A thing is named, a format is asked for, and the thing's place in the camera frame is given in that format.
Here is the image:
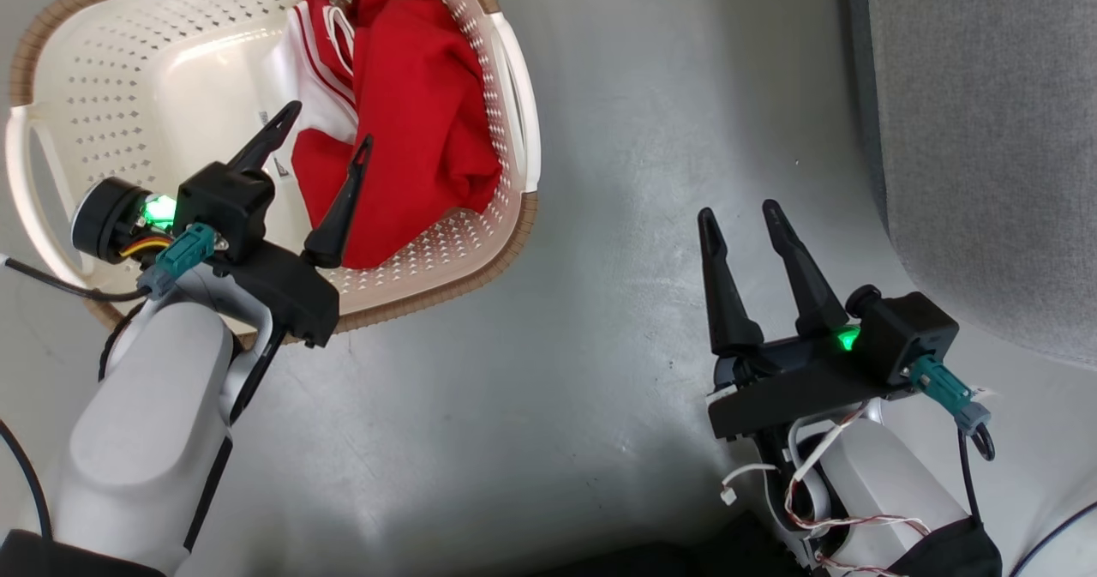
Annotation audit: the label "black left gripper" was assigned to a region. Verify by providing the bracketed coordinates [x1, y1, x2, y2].
[219, 100, 375, 348]

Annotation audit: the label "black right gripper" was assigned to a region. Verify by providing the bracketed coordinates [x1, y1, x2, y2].
[697, 199, 909, 441]

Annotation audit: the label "white garment with red stripes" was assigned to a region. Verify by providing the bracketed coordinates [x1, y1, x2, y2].
[261, 0, 359, 145]

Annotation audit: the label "cream perforated laundry basket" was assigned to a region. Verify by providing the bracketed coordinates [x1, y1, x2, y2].
[4, 0, 543, 346]

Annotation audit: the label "grey fabric sofa seat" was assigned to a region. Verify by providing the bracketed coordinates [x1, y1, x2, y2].
[840, 0, 1097, 368]

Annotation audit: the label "teal left camera connector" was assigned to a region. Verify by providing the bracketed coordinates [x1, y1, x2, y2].
[137, 224, 215, 297]

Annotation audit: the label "teal camera connector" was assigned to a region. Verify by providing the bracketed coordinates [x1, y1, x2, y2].
[137, 224, 215, 297]
[908, 354, 993, 434]

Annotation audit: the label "loose white wire with plug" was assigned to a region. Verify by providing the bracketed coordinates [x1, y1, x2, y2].
[720, 463, 781, 505]

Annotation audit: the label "teal right camera connector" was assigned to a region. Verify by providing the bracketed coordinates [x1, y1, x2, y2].
[908, 354, 993, 434]

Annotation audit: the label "red white twisted wires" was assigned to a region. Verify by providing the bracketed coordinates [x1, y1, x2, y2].
[784, 406, 931, 577]

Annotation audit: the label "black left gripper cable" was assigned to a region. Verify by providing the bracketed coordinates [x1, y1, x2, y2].
[0, 254, 148, 539]

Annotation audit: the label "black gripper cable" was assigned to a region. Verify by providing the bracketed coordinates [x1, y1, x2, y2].
[956, 423, 997, 522]
[0, 254, 148, 539]

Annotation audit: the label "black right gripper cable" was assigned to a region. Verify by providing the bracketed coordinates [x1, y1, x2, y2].
[956, 423, 997, 522]

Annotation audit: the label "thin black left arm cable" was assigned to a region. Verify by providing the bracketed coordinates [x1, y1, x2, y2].
[183, 327, 285, 554]

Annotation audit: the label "black right arm strap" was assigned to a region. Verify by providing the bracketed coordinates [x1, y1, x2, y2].
[883, 517, 1004, 577]

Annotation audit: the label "black arm strap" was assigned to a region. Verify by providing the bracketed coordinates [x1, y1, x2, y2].
[0, 530, 172, 577]
[883, 517, 1004, 577]

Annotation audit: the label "black left arm strap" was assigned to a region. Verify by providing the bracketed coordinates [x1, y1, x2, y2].
[0, 530, 172, 577]

